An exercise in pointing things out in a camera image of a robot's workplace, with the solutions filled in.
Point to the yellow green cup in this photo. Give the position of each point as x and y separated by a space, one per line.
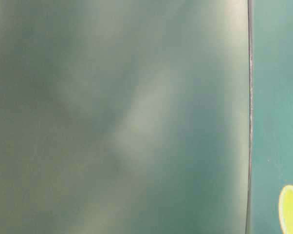
285 209

